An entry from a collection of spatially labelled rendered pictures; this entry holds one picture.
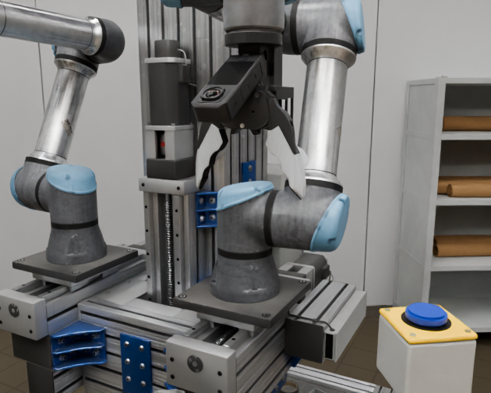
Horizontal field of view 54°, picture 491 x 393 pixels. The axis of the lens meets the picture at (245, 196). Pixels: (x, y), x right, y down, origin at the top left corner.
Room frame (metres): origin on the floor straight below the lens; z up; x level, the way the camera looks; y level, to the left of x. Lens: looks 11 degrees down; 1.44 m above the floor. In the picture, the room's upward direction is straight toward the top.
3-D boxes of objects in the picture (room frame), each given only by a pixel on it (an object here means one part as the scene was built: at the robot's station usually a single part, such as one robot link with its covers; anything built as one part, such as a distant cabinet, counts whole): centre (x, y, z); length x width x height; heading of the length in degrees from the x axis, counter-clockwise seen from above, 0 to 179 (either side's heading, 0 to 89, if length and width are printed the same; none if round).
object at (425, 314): (0.45, -0.18, 1.22); 0.04 x 0.04 x 0.02
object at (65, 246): (1.21, 0.44, 1.09); 0.15 x 0.15 x 0.10
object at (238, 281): (0.98, 0.00, 1.09); 0.15 x 0.15 x 0.10
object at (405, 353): (0.45, -0.18, 1.18); 0.07 x 0.07 x 0.08; 8
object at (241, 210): (0.97, -0.01, 1.20); 0.13 x 0.12 x 0.14; 70
